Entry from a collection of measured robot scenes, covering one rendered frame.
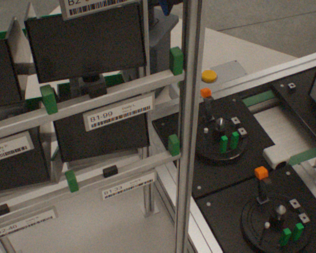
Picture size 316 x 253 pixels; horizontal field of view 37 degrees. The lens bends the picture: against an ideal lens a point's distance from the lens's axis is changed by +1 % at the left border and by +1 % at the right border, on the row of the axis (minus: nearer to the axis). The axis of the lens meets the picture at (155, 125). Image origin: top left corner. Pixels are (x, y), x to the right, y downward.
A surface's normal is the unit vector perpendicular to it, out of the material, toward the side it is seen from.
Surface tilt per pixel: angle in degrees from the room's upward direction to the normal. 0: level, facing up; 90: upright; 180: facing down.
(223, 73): 0
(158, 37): 0
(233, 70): 0
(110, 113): 90
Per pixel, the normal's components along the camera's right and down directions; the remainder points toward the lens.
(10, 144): 0.39, 0.70
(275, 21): -0.01, -0.64
